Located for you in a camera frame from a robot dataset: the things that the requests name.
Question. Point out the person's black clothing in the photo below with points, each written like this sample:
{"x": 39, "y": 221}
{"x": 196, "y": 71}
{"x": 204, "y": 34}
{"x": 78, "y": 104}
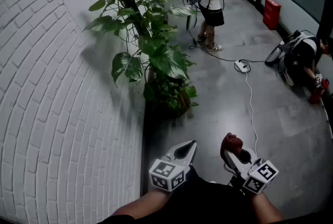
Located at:
{"x": 208, "y": 202}

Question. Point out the green potted plant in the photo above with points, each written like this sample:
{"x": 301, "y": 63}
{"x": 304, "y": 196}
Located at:
{"x": 166, "y": 61}

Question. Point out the red fire extinguisher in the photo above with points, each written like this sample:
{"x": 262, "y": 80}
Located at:
{"x": 316, "y": 96}

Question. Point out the red box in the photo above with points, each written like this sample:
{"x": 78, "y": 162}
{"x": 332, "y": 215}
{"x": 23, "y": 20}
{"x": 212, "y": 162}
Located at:
{"x": 271, "y": 13}

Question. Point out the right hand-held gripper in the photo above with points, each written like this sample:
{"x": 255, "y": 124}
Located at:
{"x": 260, "y": 176}

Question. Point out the brown cloth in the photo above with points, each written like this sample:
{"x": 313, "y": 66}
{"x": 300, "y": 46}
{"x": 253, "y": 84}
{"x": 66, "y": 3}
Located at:
{"x": 230, "y": 142}

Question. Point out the white power strip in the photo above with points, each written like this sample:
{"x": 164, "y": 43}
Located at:
{"x": 238, "y": 65}

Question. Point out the person's right forearm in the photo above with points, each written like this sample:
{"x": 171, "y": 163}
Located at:
{"x": 265, "y": 207}

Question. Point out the person's left forearm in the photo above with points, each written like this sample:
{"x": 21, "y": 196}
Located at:
{"x": 140, "y": 204}

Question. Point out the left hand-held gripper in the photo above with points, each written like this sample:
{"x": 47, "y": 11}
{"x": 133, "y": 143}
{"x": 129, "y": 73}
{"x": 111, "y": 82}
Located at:
{"x": 166, "y": 171}

